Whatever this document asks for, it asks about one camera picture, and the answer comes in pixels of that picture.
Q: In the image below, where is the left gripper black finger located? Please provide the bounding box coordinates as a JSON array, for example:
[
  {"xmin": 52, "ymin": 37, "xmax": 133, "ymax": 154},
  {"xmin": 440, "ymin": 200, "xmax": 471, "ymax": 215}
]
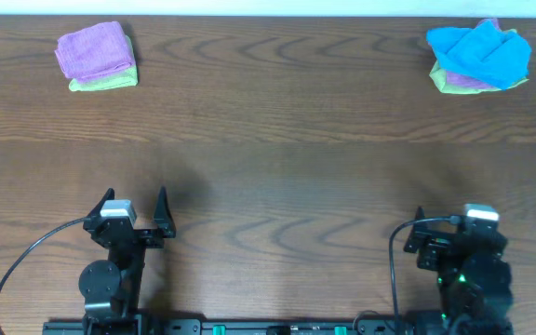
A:
[
  {"xmin": 88, "ymin": 188, "xmax": 114, "ymax": 221},
  {"xmin": 153, "ymin": 186, "xmax": 174, "ymax": 231}
]

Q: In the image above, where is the purple microfiber cloth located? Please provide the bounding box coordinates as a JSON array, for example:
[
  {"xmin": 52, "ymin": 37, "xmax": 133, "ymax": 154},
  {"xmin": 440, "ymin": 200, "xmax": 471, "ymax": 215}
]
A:
[{"xmin": 55, "ymin": 21, "xmax": 136, "ymax": 82}]

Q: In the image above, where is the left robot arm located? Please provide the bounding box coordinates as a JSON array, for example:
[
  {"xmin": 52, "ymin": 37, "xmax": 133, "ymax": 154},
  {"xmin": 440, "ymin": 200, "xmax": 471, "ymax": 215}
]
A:
[{"xmin": 78, "ymin": 187, "xmax": 176, "ymax": 323}]

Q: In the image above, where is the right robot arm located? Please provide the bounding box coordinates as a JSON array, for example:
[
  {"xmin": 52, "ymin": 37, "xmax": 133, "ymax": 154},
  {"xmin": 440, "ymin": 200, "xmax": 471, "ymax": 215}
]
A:
[{"xmin": 403, "ymin": 204, "xmax": 514, "ymax": 335}]

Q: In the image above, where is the folded green cloth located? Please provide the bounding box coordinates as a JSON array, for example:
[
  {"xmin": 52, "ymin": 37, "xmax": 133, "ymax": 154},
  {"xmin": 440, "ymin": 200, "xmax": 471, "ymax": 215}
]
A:
[{"xmin": 68, "ymin": 62, "xmax": 139, "ymax": 92}]

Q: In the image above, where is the pink cloth in pile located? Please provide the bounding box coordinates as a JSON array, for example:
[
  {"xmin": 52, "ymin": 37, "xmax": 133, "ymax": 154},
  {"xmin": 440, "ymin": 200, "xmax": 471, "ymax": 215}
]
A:
[{"xmin": 447, "ymin": 18, "xmax": 501, "ymax": 89}]

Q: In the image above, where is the green cloth under pile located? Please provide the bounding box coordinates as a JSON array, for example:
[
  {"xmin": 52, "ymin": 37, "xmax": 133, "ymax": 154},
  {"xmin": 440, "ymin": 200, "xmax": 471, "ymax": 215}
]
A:
[{"xmin": 429, "ymin": 28, "xmax": 529, "ymax": 96}]

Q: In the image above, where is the blue cloth on pile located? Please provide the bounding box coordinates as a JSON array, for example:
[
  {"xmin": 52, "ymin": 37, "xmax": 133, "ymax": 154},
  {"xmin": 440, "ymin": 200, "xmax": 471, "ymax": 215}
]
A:
[{"xmin": 425, "ymin": 20, "xmax": 532, "ymax": 91}]

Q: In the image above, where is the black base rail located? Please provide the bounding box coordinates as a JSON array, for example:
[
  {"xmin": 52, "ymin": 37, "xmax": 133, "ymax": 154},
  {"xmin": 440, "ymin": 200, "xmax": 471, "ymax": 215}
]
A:
[{"xmin": 42, "ymin": 317, "xmax": 515, "ymax": 335}]

